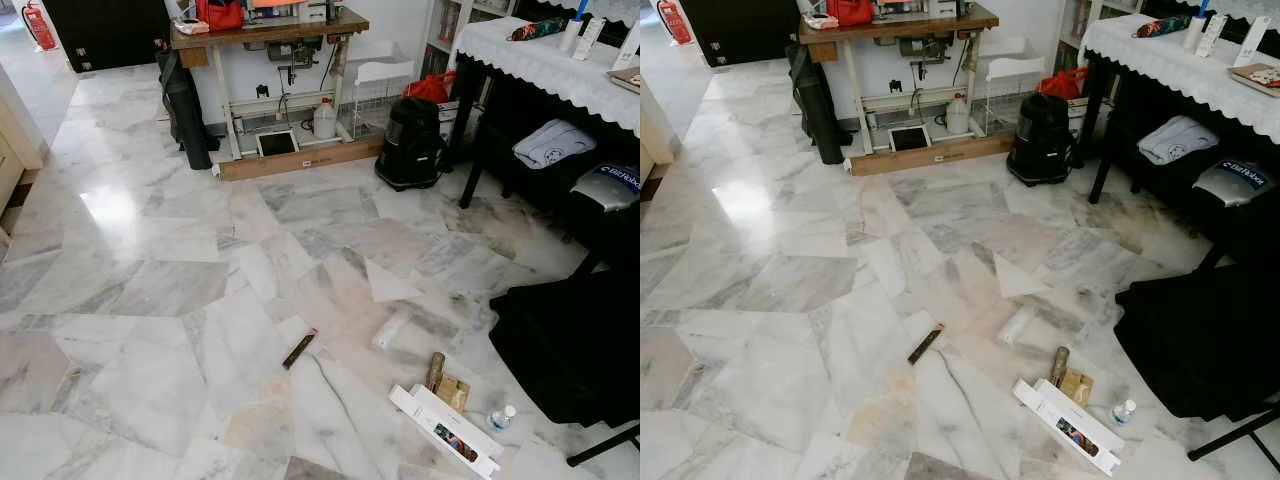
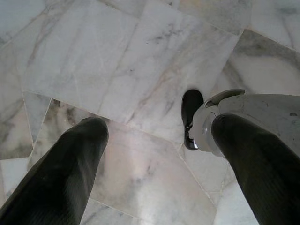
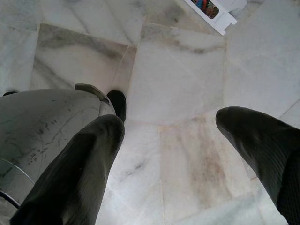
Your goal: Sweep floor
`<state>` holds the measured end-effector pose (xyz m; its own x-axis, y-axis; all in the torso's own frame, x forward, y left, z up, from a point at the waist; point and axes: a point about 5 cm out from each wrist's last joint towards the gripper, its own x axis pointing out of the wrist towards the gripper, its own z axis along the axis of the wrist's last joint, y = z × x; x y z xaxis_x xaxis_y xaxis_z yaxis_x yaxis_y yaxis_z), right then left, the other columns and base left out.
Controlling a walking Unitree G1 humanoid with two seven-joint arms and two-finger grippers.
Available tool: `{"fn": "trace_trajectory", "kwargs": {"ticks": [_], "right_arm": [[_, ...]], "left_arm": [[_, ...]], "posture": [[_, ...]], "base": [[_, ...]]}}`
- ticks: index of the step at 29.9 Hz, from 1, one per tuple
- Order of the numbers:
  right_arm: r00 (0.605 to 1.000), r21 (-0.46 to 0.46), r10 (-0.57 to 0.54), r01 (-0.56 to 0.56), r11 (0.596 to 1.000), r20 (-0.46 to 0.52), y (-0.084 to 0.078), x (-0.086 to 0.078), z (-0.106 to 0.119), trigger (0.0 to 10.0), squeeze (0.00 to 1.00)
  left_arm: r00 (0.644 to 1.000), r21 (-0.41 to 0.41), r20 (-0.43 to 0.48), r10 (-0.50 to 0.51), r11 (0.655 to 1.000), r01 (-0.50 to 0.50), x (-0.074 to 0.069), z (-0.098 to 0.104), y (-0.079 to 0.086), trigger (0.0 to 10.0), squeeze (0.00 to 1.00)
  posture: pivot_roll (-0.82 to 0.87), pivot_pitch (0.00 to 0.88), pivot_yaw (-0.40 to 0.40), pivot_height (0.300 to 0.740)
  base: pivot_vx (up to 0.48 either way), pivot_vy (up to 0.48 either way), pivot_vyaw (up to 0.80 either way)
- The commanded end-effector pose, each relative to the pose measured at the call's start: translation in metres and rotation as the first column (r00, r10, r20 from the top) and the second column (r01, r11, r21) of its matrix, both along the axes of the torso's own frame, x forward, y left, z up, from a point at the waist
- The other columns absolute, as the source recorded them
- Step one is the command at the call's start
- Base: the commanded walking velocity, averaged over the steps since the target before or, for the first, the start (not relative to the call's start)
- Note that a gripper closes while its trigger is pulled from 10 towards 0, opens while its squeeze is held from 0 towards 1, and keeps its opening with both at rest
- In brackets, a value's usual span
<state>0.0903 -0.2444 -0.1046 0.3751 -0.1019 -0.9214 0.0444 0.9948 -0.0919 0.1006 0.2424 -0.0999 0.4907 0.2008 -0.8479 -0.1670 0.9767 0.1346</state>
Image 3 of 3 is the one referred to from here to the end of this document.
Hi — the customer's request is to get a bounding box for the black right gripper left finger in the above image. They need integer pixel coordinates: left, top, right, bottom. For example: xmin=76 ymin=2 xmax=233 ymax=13
xmin=10 ymin=114 xmax=125 ymax=225

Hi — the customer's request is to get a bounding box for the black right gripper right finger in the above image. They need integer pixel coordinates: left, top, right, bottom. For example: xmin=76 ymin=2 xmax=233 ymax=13
xmin=215 ymin=106 xmax=300 ymax=225

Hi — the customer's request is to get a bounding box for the black robot right foot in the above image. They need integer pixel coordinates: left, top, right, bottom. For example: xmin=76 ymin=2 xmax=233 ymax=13
xmin=107 ymin=90 xmax=127 ymax=122

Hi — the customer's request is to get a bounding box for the white box with colourful window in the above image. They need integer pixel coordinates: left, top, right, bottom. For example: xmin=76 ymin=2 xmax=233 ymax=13
xmin=183 ymin=0 xmax=248 ymax=36

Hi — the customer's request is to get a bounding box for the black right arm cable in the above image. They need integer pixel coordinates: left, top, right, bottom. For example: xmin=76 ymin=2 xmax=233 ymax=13
xmin=0 ymin=189 xmax=21 ymax=208

